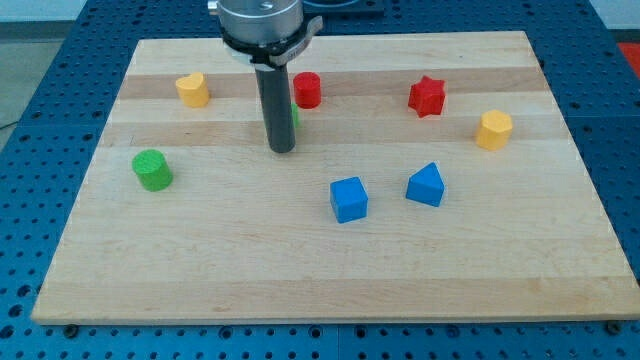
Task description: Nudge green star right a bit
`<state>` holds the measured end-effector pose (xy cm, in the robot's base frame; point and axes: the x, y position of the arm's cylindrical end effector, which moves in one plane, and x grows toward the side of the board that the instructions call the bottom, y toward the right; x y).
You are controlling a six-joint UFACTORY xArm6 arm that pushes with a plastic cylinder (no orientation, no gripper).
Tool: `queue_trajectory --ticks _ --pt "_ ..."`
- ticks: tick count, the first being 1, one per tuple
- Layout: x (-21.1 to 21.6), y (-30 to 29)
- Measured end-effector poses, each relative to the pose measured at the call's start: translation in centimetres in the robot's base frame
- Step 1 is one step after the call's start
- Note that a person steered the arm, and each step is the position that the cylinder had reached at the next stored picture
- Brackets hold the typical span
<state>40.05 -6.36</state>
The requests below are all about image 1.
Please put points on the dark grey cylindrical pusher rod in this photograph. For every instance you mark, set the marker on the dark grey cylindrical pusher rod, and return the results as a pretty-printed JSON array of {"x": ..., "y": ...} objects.
[{"x": 274, "y": 91}]

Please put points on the green star block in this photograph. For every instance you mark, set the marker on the green star block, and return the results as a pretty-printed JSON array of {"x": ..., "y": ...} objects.
[{"x": 295, "y": 115}]

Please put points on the red star block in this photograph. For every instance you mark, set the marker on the red star block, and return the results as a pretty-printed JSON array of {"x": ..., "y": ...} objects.
[{"x": 427, "y": 97}]

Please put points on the red cylinder block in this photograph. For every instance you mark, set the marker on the red cylinder block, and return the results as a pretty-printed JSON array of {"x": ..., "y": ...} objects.
[{"x": 307, "y": 90}]

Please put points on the yellow heart block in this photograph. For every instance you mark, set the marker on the yellow heart block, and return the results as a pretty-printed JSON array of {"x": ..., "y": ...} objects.
[{"x": 193, "y": 90}]

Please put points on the blue cube block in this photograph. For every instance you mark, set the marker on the blue cube block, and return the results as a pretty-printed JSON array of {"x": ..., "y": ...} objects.
[{"x": 348, "y": 199}]

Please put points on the green cylinder block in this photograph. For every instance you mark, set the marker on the green cylinder block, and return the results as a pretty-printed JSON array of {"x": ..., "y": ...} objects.
[{"x": 152, "y": 170}]

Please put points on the blue triangular prism block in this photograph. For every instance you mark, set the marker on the blue triangular prism block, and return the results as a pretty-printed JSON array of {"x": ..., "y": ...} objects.
[{"x": 426, "y": 186}]

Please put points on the light wooden board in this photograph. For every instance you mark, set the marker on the light wooden board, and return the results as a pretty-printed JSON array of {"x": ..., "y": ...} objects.
[{"x": 246, "y": 235}]

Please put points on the yellow hexagon block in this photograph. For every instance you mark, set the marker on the yellow hexagon block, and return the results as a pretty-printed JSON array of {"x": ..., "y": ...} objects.
[{"x": 494, "y": 130}]

